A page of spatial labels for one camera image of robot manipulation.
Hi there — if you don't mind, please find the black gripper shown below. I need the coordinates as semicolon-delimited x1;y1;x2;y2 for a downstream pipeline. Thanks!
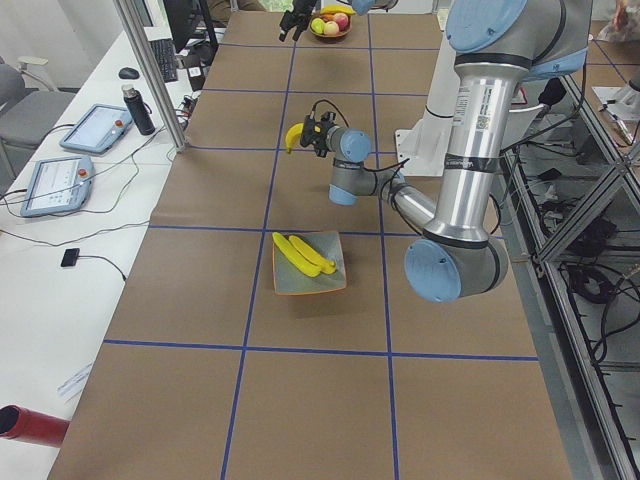
279;0;316;42
299;113;334;158

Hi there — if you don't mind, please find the yellow banana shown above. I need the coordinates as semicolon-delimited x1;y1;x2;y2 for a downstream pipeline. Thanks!
272;232;321;278
319;4;356;15
285;122;304;154
288;235;336;275

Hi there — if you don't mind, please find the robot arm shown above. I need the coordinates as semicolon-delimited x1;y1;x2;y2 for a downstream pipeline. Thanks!
279;0;398;42
286;1;592;302

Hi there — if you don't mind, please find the wicker fruit basket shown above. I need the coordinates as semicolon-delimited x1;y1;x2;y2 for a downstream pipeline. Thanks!
310;13;351;40

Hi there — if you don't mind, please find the grey square plate orange rim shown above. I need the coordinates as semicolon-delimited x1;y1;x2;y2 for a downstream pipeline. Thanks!
272;231;347;295

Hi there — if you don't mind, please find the green pear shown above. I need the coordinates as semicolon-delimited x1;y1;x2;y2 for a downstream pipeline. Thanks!
311;18;325;34

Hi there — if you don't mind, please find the red apple upper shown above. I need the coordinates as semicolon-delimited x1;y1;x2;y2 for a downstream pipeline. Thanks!
333;12;350;31

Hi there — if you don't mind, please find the black monitor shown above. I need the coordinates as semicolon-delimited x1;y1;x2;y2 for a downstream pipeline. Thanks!
162;0;218;53

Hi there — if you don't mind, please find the black keyboard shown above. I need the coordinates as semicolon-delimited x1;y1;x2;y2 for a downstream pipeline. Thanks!
149;39;178;83

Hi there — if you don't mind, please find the black computer mouse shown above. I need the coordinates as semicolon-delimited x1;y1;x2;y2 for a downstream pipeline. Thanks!
118;67;140;80

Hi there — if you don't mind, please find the black water bottle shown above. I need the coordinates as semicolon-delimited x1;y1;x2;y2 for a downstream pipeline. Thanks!
121;84;155;136

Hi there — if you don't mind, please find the blue teach pendant far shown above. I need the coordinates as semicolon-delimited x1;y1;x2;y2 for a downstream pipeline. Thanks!
59;104;132;155

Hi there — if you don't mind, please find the blue teach pendant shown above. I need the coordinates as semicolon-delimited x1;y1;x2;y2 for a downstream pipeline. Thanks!
20;155;95;218
59;104;132;155

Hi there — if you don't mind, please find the blue teach pendant near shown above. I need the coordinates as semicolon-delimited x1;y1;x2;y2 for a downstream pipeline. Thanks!
20;155;95;218

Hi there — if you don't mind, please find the small black puck device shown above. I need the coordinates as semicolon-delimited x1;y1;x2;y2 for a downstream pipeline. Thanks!
60;248;80;268

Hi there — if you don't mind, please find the red cylinder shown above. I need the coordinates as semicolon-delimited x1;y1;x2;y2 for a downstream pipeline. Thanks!
1;405;69;448

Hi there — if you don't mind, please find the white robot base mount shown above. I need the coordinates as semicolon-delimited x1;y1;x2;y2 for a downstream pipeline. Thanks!
394;128;447;177

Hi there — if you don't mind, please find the aluminium frame post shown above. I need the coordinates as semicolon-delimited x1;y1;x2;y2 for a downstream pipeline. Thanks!
114;0;187;152

